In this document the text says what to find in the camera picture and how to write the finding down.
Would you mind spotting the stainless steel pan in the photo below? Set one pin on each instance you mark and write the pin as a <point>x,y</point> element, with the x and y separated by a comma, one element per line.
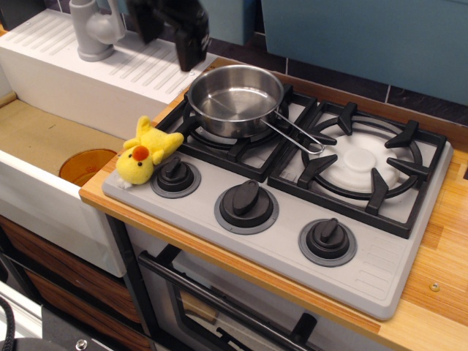
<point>239,101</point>

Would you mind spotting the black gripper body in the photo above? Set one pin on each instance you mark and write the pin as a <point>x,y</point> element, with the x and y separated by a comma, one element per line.
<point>181,13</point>

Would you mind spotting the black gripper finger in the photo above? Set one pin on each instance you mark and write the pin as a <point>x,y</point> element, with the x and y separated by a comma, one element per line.
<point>191,41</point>
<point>147,18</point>

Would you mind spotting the white toy sink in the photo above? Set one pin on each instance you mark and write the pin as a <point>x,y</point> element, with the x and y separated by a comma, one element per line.
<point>56,105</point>

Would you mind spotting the grey toy faucet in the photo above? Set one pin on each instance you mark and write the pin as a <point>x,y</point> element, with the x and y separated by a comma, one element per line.
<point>96,33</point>

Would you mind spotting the black left burner grate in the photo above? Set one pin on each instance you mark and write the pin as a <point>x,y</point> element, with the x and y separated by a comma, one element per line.
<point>253,157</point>

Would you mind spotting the yellow stuffed duck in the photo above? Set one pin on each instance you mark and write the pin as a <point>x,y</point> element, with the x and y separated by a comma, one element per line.
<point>149,148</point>

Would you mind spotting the black left stove knob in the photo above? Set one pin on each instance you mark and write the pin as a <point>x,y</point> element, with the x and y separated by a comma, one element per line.
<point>175,179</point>

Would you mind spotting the black middle stove knob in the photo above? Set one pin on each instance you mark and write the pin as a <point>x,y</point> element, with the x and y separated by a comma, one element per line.
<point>246,209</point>

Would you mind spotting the black right burner grate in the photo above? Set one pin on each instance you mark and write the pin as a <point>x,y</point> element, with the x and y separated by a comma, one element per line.
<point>381,173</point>

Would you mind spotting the black stove knob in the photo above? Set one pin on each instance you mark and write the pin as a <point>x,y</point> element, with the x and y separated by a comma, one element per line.
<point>328,243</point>
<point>175,179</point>
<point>246,209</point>

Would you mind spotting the black burner grate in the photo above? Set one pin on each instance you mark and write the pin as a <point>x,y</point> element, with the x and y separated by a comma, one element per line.
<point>253,157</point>
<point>381,173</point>

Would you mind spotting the black right stove knob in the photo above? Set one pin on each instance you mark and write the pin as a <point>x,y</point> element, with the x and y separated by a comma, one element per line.
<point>328,243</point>

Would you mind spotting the toy oven door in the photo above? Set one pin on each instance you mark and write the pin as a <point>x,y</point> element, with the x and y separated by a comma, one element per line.
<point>162,265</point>

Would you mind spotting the grey toy stove top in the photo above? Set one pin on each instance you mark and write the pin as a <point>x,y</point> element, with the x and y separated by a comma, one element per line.
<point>371,282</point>

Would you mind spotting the wooden drawer cabinet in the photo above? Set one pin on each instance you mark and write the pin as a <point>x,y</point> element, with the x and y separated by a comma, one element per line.
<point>78,291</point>

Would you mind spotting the orange plastic plate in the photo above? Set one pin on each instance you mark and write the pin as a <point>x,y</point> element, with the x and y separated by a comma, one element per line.
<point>81,167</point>

